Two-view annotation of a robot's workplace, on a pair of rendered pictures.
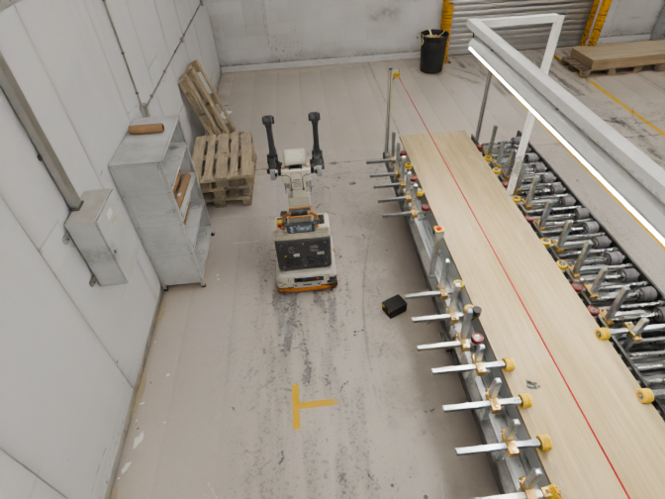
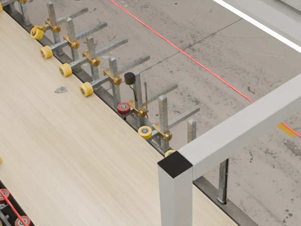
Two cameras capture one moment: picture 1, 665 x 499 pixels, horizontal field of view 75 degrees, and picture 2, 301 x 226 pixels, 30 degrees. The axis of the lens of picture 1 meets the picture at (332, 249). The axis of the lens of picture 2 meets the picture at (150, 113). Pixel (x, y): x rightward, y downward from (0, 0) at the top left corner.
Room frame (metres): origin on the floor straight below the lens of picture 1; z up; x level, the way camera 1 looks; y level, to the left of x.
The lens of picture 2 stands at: (3.96, -2.15, 3.25)
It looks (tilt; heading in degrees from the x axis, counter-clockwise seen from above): 44 degrees down; 148
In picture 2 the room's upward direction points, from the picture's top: 4 degrees counter-clockwise
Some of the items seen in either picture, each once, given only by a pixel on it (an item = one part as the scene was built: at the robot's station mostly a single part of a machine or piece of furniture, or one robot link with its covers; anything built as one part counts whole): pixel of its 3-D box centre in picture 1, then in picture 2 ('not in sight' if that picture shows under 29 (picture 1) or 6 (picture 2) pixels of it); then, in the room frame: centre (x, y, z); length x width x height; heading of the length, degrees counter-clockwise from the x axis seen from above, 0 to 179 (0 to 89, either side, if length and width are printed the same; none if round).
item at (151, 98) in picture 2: (447, 345); (149, 99); (1.72, -0.76, 0.84); 0.43 x 0.03 x 0.04; 93
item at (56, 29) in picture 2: (528, 491); (53, 26); (0.75, -0.93, 0.95); 0.14 x 0.06 x 0.05; 3
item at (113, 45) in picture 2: (484, 404); (96, 54); (1.23, -0.85, 0.95); 0.50 x 0.04 x 0.04; 93
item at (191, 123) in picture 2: (442, 281); (191, 150); (2.27, -0.85, 0.90); 0.04 x 0.04 x 0.48; 3
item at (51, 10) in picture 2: (524, 488); (55, 30); (0.77, -0.93, 0.92); 0.04 x 0.04 x 0.48; 3
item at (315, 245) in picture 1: (302, 237); not in sight; (3.26, 0.29, 0.59); 0.55 x 0.34 x 0.83; 93
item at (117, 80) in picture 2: (478, 364); (112, 77); (1.50, -0.89, 0.95); 0.14 x 0.06 x 0.05; 3
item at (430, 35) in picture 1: (432, 50); not in sight; (9.03, -2.25, 0.36); 0.59 x 0.58 x 0.73; 3
